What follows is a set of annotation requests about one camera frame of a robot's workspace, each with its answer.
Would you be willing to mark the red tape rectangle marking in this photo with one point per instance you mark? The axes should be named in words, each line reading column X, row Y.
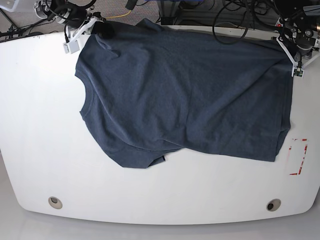
column 296, row 156

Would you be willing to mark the blue T-shirt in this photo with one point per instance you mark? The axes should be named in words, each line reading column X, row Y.
column 151, row 91

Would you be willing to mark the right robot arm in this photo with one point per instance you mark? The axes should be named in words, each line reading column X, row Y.
column 77, row 19

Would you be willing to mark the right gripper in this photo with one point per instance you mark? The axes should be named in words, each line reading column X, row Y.
column 95, row 24

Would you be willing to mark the table cable grommet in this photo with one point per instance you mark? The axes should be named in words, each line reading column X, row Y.
column 55, row 203
column 273, row 205

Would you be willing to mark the left table cable grommet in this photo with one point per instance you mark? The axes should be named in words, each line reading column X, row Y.
column 55, row 203

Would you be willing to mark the right table cable grommet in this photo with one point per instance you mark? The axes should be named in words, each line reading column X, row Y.
column 273, row 205

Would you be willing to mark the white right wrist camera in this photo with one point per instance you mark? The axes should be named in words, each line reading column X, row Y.
column 71, row 47

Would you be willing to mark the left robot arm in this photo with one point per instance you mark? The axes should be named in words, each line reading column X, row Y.
column 299, row 29

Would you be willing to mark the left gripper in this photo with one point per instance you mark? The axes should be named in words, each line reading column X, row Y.
column 306, row 45

